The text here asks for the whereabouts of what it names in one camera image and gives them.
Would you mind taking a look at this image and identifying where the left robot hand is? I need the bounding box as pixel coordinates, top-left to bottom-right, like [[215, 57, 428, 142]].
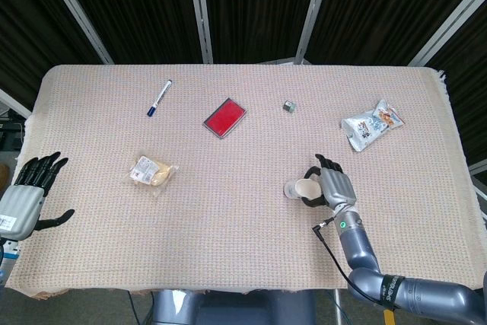
[[0, 151, 75, 241]]

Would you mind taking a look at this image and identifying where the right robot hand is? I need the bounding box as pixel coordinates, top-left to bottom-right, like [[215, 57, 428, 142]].
[[300, 153, 358, 212]]

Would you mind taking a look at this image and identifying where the white floral paper cup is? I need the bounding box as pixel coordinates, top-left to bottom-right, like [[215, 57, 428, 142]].
[[283, 178, 323, 201]]

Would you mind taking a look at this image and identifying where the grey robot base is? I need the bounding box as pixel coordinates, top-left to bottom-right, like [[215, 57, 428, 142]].
[[151, 288, 320, 325]]

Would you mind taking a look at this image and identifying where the silver blue snack bag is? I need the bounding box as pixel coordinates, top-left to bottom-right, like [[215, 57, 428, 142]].
[[340, 98, 406, 153]]

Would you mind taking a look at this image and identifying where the beige woven tablecloth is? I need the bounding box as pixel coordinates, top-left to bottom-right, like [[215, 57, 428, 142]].
[[4, 62, 477, 299]]

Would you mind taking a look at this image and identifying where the packaged bread in clear wrap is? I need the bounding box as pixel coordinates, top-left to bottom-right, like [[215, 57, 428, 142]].
[[126, 155, 180, 199]]

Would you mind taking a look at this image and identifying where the red ink stamp pad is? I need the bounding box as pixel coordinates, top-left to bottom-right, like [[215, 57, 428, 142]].
[[202, 97, 248, 140]]

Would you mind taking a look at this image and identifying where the blue capped whiteboard marker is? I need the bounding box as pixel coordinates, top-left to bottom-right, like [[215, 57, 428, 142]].
[[147, 79, 173, 118]]

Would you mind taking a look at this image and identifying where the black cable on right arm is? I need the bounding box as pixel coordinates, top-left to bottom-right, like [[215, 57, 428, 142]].
[[311, 217, 385, 304]]

